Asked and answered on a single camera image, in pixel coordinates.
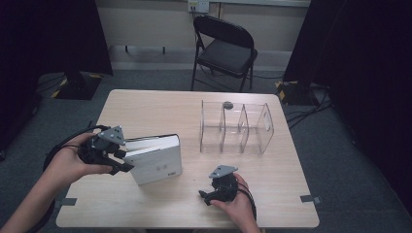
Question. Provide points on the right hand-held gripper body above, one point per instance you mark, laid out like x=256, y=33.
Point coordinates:
x=224, y=187

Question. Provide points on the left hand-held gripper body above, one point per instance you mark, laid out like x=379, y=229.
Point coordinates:
x=103, y=145

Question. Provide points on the white book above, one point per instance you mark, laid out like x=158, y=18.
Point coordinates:
x=155, y=161

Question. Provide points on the clear acrylic book rack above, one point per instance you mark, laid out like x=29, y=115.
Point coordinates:
x=236, y=129

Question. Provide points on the person's right hand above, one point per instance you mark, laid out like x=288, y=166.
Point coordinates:
x=238, y=204

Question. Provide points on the person's left hand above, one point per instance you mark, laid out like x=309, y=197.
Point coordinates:
x=69, y=165

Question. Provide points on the grey tape strip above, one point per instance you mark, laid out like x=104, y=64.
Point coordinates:
x=310, y=199
x=68, y=202

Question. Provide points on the black stand base yellow tape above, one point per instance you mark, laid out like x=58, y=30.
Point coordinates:
x=77, y=86
x=293, y=92

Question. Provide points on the dark round pad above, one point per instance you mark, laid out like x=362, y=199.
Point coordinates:
x=228, y=105

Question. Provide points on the black curtain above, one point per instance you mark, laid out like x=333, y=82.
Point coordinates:
x=362, y=64
x=48, y=39

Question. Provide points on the black folding chair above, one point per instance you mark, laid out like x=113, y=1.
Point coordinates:
x=226, y=55

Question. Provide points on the white wall power socket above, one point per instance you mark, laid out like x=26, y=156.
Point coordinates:
x=198, y=6

